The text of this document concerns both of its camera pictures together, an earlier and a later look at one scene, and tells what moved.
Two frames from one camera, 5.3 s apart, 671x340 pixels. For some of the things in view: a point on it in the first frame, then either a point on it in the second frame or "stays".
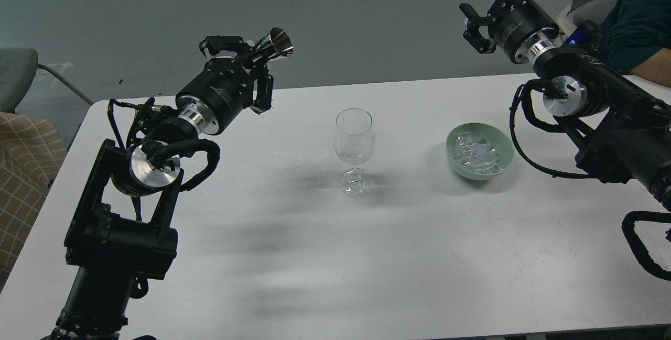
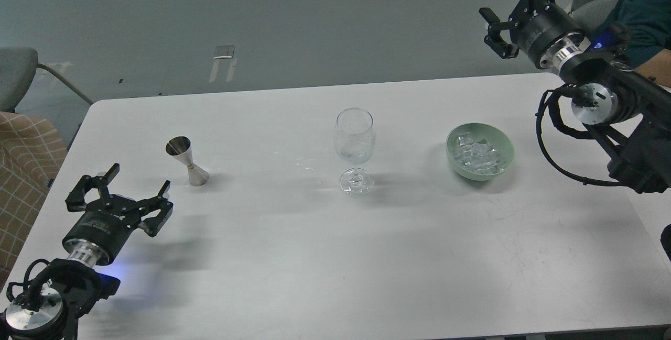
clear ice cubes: [479, 156] stays
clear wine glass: [354, 140] stays
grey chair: [18, 67] stays
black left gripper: [214, 99] → [99, 231]
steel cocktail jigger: [277, 44] → [180, 146]
